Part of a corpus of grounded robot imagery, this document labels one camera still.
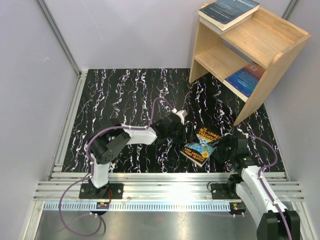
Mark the grey-blue Nineteen Eighty-Four book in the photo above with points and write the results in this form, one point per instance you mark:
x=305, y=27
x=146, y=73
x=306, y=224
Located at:
x=226, y=13

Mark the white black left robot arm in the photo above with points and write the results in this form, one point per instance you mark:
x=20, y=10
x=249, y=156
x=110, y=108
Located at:
x=106, y=144

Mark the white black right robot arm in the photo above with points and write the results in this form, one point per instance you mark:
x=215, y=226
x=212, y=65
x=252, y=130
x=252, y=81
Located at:
x=273, y=220

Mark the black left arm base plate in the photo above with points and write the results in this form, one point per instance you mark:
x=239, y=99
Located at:
x=111, y=190

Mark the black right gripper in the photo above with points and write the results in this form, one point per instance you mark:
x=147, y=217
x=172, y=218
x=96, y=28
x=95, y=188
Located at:
x=226, y=140

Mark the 169-storey treehouse book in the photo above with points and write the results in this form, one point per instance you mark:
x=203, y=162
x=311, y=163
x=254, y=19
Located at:
x=199, y=152

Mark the aluminium rail frame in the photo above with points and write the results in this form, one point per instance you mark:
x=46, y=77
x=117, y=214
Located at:
x=158, y=173

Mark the red comic book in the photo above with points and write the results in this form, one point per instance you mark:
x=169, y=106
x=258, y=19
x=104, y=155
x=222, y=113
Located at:
x=219, y=31

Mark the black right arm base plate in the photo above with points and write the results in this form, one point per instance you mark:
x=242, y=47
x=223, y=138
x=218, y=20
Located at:
x=220, y=191

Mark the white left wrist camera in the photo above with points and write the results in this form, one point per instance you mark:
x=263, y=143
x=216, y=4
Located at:
x=181, y=114

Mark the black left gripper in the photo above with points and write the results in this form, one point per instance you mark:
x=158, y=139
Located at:
x=182, y=140

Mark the wooden two-tier shelf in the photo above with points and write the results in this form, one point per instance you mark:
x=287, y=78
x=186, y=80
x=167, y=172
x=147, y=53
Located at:
x=266, y=39

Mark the blue orange sunset book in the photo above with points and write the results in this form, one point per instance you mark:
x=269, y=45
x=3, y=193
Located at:
x=244, y=81

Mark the white slotted cable duct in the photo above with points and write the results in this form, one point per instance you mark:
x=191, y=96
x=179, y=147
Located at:
x=138, y=206

